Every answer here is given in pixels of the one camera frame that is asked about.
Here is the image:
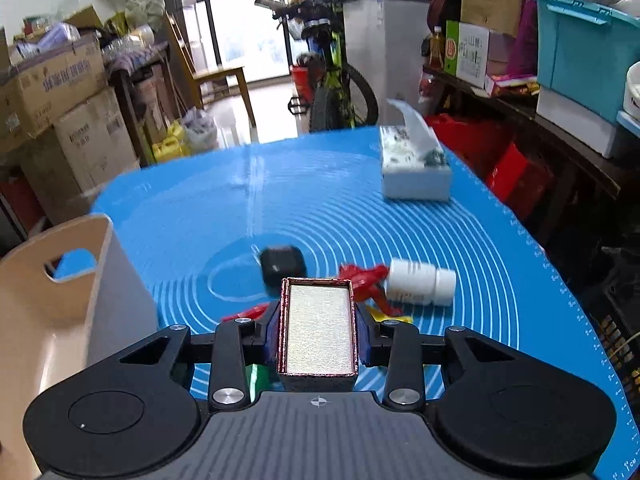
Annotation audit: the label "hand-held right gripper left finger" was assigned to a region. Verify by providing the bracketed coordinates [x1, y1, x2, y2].
[119, 302, 282, 409]

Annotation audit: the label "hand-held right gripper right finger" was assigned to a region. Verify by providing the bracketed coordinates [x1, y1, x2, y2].
[357, 304, 517, 409]

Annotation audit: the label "yellow toy with red cap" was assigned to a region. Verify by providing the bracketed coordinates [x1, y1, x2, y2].
[369, 304, 415, 324]

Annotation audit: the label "red-edged box with silver top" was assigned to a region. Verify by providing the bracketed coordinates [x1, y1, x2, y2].
[276, 276, 360, 393]

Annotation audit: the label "green small item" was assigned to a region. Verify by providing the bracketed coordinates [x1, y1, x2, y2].
[247, 364, 281, 401]

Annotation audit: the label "red toy figure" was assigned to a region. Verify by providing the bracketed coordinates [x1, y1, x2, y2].
[339, 262, 405, 317]

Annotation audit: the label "black earbud case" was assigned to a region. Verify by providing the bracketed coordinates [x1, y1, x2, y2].
[259, 245, 308, 291]

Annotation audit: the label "white plastic bottle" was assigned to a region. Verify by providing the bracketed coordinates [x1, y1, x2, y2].
[384, 258, 457, 307]

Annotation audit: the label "beige plastic basket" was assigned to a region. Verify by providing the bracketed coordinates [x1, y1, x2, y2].
[0, 213, 161, 480]

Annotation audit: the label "blue silicone mat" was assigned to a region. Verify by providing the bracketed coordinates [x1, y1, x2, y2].
[92, 125, 640, 480]

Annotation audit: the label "white tissue box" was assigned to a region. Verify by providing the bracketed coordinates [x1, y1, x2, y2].
[378, 99, 453, 202]

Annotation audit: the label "yellow plastic jug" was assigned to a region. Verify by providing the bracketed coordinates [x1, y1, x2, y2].
[151, 122, 191, 163]

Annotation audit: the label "white plastic bag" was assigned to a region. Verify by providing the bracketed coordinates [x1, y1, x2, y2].
[182, 107, 220, 155]

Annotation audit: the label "red bags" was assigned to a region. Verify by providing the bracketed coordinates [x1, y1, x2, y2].
[425, 112, 551, 206]

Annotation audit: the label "green black bicycle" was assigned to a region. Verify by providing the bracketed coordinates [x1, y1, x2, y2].
[255, 0, 379, 133]

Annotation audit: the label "red bucket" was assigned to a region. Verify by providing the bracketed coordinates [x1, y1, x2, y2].
[291, 65, 316, 103]

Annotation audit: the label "large taped cardboard box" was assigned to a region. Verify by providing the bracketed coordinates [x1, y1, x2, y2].
[20, 87, 141, 226]

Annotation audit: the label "wooden chair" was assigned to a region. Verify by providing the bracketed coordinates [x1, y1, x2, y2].
[165, 12, 258, 128]

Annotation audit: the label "dark wooden side table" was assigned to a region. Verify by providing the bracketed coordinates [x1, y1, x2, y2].
[422, 65, 640, 246]

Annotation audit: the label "dark cluttered table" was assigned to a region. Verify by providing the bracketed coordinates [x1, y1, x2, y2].
[107, 42, 176, 161]

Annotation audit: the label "pink flat box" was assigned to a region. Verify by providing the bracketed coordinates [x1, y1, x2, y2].
[485, 74, 541, 98]

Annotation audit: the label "cooking oil bottle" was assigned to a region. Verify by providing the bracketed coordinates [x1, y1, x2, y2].
[427, 26, 446, 71]

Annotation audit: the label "green and white carton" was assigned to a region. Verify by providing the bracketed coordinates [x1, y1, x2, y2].
[444, 20, 491, 88]

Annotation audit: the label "white storage box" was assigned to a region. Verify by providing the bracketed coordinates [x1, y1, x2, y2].
[535, 87, 631, 160]

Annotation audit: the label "printed cardboard box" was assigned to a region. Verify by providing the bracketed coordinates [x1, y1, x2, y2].
[0, 35, 108, 156]

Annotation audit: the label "teal plastic storage bin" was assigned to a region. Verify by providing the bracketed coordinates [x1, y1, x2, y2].
[530, 0, 640, 126]

